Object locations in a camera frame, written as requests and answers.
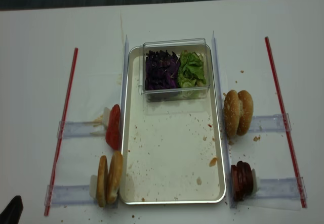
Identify bun slice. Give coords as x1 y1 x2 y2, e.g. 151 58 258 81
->
106 151 123 204
96 155 108 208

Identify lower left clear rail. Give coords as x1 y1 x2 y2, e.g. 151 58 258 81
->
44 185 97 207

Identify sesame bun top right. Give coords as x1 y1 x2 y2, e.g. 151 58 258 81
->
236 90 254 136

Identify white metal tray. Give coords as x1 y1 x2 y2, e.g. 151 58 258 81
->
119 47 226 205

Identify white bun pusher block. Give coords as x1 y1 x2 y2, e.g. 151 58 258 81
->
89 175 97 199

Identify upper right clear rail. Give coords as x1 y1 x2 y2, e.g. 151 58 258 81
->
248 113 291 132

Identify long clear rail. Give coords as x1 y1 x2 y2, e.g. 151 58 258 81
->
118 36 129 201
211 31 236 209

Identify lower right clear rail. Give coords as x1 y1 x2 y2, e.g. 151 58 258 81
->
251 177 307 200

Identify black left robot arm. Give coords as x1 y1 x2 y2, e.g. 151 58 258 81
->
0 195 23 224

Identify white tomato pusher block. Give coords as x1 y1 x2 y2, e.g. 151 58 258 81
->
101 107 111 131

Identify green lettuce leaves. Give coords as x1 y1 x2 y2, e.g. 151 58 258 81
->
178 50 206 88

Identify dark meat patty slices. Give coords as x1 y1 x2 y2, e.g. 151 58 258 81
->
231 161 254 202

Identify red tomato slices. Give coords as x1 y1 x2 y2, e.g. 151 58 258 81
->
105 104 120 150

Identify red rod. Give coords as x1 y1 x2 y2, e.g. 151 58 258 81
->
264 36 307 209
44 48 78 216

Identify sesame bun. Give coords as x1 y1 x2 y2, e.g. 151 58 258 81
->
223 90 240 137
236 90 254 136

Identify left long clear rail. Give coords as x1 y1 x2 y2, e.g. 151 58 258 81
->
118 36 129 201

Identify clear plastic salad box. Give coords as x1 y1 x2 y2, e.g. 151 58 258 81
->
140 38 211 102

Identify right red rod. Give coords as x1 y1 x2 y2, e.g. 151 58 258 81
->
264 36 307 209

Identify purple cabbage shreds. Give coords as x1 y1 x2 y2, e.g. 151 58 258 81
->
145 50 180 91

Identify right long clear rail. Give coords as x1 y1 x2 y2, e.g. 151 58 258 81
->
211 31 236 209

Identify sesame bun top left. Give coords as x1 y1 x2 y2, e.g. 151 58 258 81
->
223 90 240 137

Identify left red rod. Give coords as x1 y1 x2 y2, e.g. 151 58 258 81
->
44 48 78 216

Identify white patty pusher block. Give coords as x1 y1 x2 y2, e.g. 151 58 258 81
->
251 168 260 195

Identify upper left clear rail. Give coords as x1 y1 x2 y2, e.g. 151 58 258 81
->
57 121 106 139

